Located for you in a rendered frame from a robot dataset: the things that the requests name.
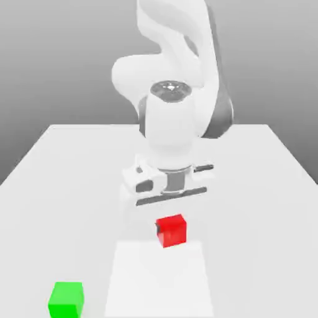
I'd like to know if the small green cube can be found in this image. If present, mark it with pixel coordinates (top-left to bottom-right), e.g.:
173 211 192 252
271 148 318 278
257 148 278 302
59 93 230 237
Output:
47 281 85 318

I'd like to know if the small red cube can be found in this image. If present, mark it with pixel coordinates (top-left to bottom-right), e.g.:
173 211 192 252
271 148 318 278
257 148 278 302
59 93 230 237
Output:
155 213 188 248

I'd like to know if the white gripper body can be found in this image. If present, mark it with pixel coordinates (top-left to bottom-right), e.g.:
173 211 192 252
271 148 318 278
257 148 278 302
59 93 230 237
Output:
134 186 209 219

